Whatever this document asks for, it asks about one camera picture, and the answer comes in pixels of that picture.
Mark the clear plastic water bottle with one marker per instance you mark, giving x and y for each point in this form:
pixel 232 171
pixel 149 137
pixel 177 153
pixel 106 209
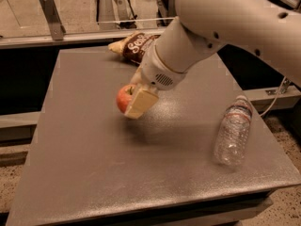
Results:
pixel 230 144

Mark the brown chip bag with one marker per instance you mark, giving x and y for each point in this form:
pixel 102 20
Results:
pixel 133 47

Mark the red apple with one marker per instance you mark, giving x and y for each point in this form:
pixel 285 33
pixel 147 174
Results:
pixel 124 97

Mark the left metal rail bracket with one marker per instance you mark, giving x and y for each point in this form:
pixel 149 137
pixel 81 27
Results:
pixel 55 25

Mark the grey metal rail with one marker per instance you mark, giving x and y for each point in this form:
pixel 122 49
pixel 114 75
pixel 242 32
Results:
pixel 68 39

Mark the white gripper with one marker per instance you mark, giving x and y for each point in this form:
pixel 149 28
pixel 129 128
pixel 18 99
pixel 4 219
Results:
pixel 155 70

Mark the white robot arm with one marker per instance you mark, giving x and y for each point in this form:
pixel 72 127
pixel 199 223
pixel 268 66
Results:
pixel 201 28

